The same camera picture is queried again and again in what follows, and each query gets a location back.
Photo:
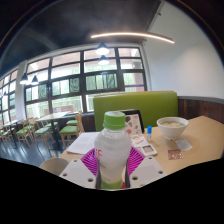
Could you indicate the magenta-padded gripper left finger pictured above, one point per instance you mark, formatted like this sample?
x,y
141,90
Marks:
x,y
78,171

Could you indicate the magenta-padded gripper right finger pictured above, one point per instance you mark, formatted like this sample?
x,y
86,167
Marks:
x,y
146,170

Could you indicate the clear green-capped drink bottle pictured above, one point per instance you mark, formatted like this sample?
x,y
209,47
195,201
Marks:
x,y
112,146

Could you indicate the small white flat device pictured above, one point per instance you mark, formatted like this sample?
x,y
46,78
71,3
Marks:
x,y
148,150

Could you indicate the white printed paper sheets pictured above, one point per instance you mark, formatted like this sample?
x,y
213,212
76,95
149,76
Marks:
x,y
83,142

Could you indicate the colourful printed paper sheet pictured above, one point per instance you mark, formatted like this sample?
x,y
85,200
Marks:
x,y
139,140

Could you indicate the small brown packet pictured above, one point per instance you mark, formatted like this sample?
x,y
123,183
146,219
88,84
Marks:
x,y
175,154

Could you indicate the small blue-capped white bottle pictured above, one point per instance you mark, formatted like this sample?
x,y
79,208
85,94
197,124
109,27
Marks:
x,y
149,134

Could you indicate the white paper napkin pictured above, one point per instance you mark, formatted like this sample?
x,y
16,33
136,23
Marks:
x,y
183,145

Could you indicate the white ceramic bowl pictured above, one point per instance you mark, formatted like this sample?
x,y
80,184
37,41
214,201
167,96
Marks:
x,y
172,128

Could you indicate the wooden dining table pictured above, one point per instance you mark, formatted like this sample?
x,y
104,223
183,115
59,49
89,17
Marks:
x,y
53,116

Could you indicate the wooden chairs with green seats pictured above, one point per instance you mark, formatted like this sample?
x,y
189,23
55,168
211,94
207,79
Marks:
x,y
30,131

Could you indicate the green upholstered bench backrest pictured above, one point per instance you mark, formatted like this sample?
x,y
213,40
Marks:
x,y
153,103

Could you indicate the large black-framed window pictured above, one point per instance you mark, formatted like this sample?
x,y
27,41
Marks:
x,y
81,83

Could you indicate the black pendant ceiling lamps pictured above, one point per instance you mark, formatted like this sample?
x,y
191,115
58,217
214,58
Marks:
x,y
102,50

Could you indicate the curved linear ceiling light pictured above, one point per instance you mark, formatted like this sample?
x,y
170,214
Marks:
x,y
140,34

